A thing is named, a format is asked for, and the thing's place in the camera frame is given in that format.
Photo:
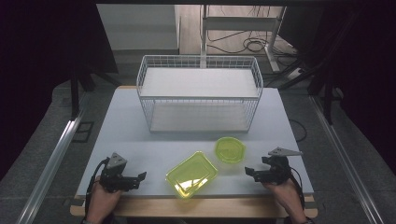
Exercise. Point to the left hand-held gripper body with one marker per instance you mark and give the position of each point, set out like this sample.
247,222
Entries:
113,179

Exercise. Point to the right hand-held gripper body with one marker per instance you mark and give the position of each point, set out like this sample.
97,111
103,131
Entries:
277,172

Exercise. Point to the octagonal green plastic bowl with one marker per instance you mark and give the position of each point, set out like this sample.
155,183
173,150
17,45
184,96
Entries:
230,150

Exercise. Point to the rectangular green plastic tray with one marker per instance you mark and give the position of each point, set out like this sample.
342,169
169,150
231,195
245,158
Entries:
191,174

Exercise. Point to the person's right hand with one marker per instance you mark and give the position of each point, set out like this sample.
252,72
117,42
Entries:
289,197

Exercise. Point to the person's left hand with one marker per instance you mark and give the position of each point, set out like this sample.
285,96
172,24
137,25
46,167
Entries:
101,203

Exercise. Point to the black metal stand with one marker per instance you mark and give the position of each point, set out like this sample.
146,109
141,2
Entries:
74,93
328,93

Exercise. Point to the white power strip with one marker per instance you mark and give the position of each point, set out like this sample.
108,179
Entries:
294,73

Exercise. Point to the white cabinet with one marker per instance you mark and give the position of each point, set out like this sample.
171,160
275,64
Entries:
138,28

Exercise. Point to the black floor bracket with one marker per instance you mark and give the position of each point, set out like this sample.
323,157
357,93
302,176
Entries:
83,132

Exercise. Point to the aluminium floor rail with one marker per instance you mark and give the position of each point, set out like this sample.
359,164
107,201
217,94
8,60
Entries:
49,168
345,155

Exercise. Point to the white metal desk frame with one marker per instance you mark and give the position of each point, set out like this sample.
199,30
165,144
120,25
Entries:
239,23

